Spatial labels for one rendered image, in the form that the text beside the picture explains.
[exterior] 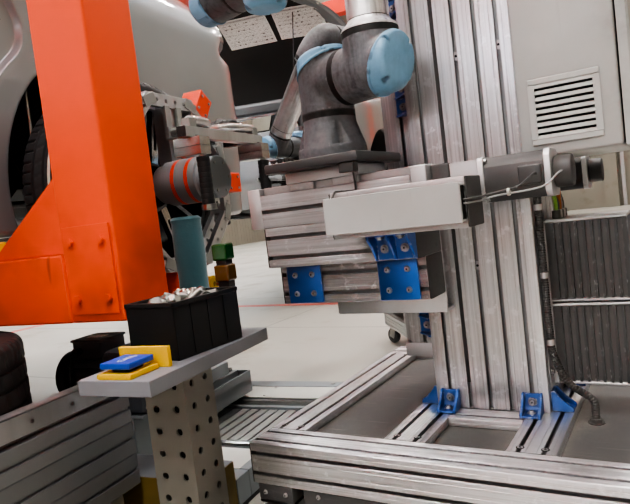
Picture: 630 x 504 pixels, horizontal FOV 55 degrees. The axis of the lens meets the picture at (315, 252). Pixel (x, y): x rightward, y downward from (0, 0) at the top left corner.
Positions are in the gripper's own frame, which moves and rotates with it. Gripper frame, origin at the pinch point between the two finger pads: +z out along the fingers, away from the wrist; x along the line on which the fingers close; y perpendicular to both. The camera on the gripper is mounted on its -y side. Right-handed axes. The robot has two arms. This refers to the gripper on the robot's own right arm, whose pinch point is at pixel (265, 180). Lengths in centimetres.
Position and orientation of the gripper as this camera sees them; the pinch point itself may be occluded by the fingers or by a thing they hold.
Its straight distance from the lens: 197.9
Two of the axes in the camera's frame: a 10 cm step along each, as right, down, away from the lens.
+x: 9.1, -0.8, -4.1
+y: -1.2, -9.9, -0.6
